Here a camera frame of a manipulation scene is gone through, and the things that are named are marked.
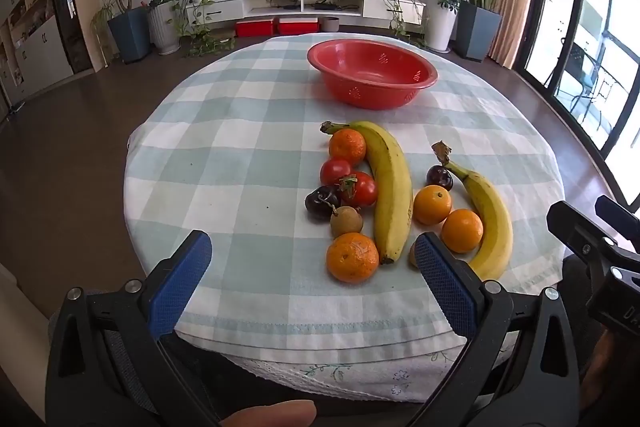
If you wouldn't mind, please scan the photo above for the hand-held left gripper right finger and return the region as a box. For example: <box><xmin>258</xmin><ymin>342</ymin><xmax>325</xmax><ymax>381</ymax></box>
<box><xmin>407</xmin><ymin>232</ymin><xmax>581</xmax><ymax>427</ymax></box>

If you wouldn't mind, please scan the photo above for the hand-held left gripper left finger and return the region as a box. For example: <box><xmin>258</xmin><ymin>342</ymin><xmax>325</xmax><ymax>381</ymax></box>
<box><xmin>45</xmin><ymin>229</ymin><xmax>221</xmax><ymax>427</ymax></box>

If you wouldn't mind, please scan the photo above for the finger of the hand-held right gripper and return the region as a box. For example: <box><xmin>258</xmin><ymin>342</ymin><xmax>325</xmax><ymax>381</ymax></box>
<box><xmin>546</xmin><ymin>201</ymin><xmax>640</xmax><ymax>280</ymax></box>
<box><xmin>595</xmin><ymin>195</ymin><xmax>640</xmax><ymax>238</ymax></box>

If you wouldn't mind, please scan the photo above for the smooth orange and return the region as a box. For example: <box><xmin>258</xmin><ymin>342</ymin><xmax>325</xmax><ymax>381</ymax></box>
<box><xmin>413</xmin><ymin>185</ymin><xmax>453</xmax><ymax>226</ymax></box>
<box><xmin>441</xmin><ymin>209</ymin><xmax>485</xmax><ymax>254</ymax></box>

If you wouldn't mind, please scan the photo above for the small yellow banana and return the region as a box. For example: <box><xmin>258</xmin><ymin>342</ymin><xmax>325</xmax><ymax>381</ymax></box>
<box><xmin>432</xmin><ymin>142</ymin><xmax>514</xmax><ymax>282</ymax></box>

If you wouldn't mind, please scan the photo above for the large mandarin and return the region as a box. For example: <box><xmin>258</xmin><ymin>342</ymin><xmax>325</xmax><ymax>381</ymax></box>
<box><xmin>326</xmin><ymin>232</ymin><xmax>380</xmax><ymax>284</ymax></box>

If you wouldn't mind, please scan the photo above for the dark plum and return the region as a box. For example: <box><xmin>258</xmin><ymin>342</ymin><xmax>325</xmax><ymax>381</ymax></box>
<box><xmin>426</xmin><ymin>166</ymin><xmax>454</xmax><ymax>192</ymax></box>
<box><xmin>305</xmin><ymin>187</ymin><xmax>341</xmax><ymax>222</ymax></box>

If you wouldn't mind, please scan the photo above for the large yellow banana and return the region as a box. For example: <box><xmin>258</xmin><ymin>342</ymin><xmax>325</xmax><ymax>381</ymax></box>
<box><xmin>320</xmin><ymin>121</ymin><xmax>415</xmax><ymax>265</ymax></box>

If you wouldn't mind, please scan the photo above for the red tomato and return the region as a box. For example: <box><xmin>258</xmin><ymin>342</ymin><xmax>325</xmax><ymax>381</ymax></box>
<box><xmin>336</xmin><ymin>172</ymin><xmax>378</xmax><ymax>208</ymax></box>
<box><xmin>320</xmin><ymin>158</ymin><xmax>353</xmax><ymax>186</ymax></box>

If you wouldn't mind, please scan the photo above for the small mandarin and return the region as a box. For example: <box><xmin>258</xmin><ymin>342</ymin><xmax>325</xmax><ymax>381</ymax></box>
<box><xmin>328</xmin><ymin>129</ymin><xmax>367</xmax><ymax>165</ymax></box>

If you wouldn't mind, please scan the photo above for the red plastic bowl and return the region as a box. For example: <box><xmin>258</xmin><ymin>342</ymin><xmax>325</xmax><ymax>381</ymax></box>
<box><xmin>306</xmin><ymin>39</ymin><xmax>439</xmax><ymax>110</ymax></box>

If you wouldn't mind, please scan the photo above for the person's right hand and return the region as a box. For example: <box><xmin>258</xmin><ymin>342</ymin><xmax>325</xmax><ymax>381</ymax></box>
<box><xmin>582</xmin><ymin>332</ymin><xmax>640</xmax><ymax>408</ymax></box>

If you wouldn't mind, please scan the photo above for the person's left hand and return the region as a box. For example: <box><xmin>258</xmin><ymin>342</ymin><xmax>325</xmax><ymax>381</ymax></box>
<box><xmin>217</xmin><ymin>399</ymin><xmax>318</xmax><ymax>427</ymax></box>

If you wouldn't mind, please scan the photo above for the black outdoor table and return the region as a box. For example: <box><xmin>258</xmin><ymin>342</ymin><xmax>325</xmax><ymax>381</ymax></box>
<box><xmin>590</xmin><ymin>67</ymin><xmax>631</xmax><ymax>128</ymax></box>

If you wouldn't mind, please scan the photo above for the checked green white tablecloth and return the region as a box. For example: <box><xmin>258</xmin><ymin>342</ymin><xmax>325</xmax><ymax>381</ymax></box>
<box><xmin>123</xmin><ymin>32</ymin><xmax>566</xmax><ymax>353</ymax></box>

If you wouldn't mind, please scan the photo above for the black outdoor chair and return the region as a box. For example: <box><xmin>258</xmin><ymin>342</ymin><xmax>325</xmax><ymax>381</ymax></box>
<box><xmin>555</xmin><ymin>39</ymin><xmax>601</xmax><ymax>108</ymax></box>

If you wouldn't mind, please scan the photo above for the white embroidered tablecloth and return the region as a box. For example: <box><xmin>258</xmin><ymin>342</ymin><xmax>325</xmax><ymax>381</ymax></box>
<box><xmin>220</xmin><ymin>332</ymin><xmax>516</xmax><ymax>403</ymax></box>

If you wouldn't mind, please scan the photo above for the black framed glass door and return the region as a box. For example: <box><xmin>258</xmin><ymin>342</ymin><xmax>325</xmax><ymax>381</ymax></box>
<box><xmin>520</xmin><ymin>0</ymin><xmax>640</xmax><ymax>168</ymax></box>

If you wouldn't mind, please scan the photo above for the plant in tall white pot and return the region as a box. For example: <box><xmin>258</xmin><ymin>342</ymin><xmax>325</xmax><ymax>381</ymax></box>
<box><xmin>417</xmin><ymin>0</ymin><xmax>462</xmax><ymax>54</ymax></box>

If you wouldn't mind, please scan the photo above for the plant in white ribbed pot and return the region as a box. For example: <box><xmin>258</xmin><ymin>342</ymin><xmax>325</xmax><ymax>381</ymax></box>
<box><xmin>146</xmin><ymin>0</ymin><xmax>182</xmax><ymax>56</ymax></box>

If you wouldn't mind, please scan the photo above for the red storage box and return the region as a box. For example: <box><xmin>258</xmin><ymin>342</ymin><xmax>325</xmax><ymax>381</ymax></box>
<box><xmin>236</xmin><ymin>18</ymin><xmax>276</xmax><ymax>38</ymax></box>
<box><xmin>277</xmin><ymin>17</ymin><xmax>320</xmax><ymax>35</ymax></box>

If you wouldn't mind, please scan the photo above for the white wall cupboard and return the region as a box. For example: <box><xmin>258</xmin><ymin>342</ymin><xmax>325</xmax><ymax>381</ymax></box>
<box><xmin>0</xmin><ymin>0</ymin><xmax>96</xmax><ymax>108</ymax></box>

